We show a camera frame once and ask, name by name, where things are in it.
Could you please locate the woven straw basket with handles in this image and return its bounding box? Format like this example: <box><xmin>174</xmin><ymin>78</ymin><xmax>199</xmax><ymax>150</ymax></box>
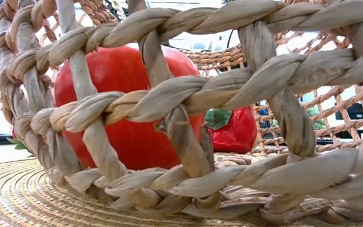
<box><xmin>0</xmin><ymin>0</ymin><xmax>363</xmax><ymax>227</ymax></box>

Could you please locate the red bell pepper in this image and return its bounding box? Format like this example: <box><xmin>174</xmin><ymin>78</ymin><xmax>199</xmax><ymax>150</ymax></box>
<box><xmin>204</xmin><ymin>105</ymin><xmax>258</xmax><ymax>155</ymax></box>

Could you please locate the red apple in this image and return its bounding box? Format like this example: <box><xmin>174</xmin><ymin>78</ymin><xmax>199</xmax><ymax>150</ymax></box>
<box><xmin>54</xmin><ymin>44</ymin><xmax>206</xmax><ymax>171</ymax></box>

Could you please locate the red strawberry with green leaves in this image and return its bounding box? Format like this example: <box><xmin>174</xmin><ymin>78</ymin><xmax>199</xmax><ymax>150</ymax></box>
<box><xmin>6</xmin><ymin>125</ymin><xmax>28</xmax><ymax>151</ymax></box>

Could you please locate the black monitor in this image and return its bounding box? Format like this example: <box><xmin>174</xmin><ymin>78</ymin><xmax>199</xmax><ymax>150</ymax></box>
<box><xmin>335</xmin><ymin>103</ymin><xmax>363</xmax><ymax>121</ymax></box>

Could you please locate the round woven straw placemat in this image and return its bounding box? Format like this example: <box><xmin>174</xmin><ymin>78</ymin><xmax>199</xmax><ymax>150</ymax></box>
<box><xmin>0</xmin><ymin>157</ymin><xmax>363</xmax><ymax>227</ymax></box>

